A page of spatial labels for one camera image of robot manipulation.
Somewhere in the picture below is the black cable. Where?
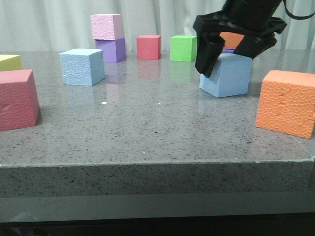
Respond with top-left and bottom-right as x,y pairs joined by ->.
283,0 -> 315,20

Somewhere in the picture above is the large pink-red foam cube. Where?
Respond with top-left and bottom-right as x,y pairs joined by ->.
0,69 -> 40,131

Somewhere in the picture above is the green foam cube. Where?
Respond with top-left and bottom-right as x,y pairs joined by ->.
170,35 -> 197,62

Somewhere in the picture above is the textured light blue foam cube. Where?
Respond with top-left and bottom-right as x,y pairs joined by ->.
60,48 -> 105,86

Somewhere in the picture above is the orange foam cube on purple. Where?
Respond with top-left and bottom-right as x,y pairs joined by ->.
220,32 -> 244,49

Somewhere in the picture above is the smooth light blue foam cube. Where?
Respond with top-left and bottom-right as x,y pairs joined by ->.
199,53 -> 252,98

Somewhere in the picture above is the yellow foam cube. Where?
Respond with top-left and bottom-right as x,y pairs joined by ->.
0,54 -> 23,71

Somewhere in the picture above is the grey-white curtain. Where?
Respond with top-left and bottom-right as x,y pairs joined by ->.
0,0 -> 315,53

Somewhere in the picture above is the small red foam cube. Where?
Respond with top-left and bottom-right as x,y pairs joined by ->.
137,35 -> 161,59

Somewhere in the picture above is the purple foam cube under pink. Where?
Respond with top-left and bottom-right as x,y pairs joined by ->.
95,37 -> 126,63

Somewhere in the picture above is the purple foam cube under orange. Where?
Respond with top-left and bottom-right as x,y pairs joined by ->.
222,49 -> 235,54

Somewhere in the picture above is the light pink foam cube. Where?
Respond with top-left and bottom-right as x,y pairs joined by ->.
90,14 -> 124,40

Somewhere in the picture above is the large orange foam cube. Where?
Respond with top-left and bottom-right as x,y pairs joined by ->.
255,70 -> 315,139

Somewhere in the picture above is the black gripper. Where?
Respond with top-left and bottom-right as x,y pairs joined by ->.
193,0 -> 287,78

